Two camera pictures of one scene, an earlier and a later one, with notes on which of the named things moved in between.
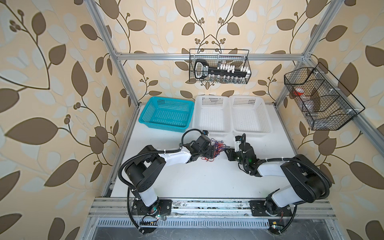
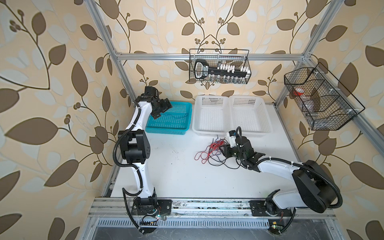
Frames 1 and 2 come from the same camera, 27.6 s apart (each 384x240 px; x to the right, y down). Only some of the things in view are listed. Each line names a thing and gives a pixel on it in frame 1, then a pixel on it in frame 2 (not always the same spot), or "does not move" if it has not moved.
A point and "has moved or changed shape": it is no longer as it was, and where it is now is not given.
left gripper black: x=211 y=151 to x=164 y=107
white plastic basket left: x=213 y=113 does not move
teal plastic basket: x=170 y=114 does not move
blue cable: x=219 y=146 has moved or changed shape
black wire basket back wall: x=220 y=66 does not move
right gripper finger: x=231 y=154 does not move
